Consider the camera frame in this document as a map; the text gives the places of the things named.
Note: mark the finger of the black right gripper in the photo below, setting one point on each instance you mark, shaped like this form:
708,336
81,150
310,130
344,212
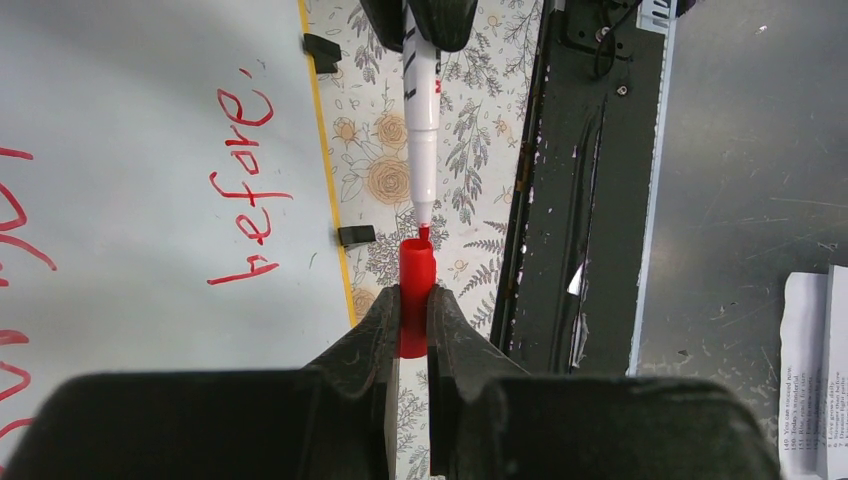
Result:
446,24
387,20

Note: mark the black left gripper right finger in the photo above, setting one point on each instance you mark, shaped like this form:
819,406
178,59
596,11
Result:
491,419

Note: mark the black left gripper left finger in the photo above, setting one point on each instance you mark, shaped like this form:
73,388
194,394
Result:
331,419

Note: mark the white red whiteboard marker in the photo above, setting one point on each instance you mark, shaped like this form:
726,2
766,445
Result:
421,96

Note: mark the red marker cap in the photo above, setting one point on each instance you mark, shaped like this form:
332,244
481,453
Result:
417,276

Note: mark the yellow framed whiteboard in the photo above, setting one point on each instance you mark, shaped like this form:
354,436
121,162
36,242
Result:
165,196

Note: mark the black whiteboard foot clip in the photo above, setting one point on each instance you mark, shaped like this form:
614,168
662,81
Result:
325,53
356,235

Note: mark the floral patterned table mat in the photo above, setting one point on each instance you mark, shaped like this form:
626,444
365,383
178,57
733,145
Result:
482,115

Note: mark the white printed paper sheet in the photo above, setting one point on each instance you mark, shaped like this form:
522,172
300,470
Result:
812,415

